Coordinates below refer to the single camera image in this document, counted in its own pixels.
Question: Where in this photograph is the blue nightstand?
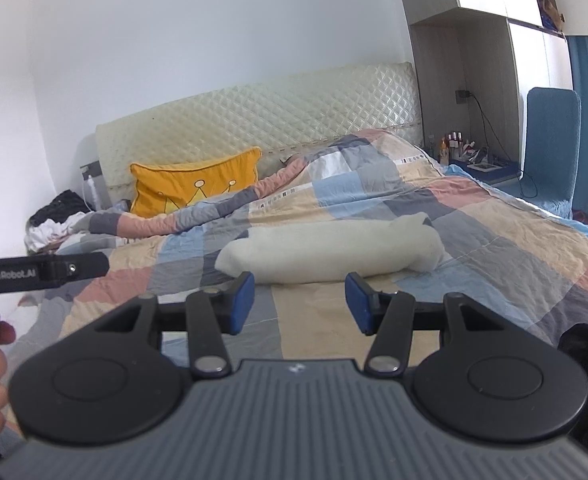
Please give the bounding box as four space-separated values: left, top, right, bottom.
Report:
421 146 522 188

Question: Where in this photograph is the light wooden wardrobe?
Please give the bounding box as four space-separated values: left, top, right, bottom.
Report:
391 0 570 173

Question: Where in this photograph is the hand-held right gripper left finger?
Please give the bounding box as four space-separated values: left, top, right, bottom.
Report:
94 271 256 379

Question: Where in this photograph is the yellow crown print pillow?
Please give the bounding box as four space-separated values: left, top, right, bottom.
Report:
129 147 263 219

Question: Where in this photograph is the black clothing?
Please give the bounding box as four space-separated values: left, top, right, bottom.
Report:
28 189 94 228

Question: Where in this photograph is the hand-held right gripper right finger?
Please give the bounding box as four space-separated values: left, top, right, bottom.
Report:
345 272 502 377

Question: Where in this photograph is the cream quilted headboard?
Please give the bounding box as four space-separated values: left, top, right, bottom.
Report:
95 61 423 212

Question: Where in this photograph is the black cable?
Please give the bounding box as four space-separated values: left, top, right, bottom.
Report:
466 92 540 200

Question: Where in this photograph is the grey bedside appliance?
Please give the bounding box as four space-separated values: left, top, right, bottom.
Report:
78 159 107 212

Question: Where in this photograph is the patchwork quilt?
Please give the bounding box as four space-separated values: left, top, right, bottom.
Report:
18 127 588 367

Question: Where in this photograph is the white striped fuzzy sweater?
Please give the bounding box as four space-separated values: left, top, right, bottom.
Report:
215 211 448 287

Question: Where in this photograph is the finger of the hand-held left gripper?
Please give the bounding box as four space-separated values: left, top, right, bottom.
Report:
46 252 111 288

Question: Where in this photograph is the white clothing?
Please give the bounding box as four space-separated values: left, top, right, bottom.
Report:
25 211 91 252

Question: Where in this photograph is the blue chair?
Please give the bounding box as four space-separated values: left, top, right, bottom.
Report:
520 86 582 219

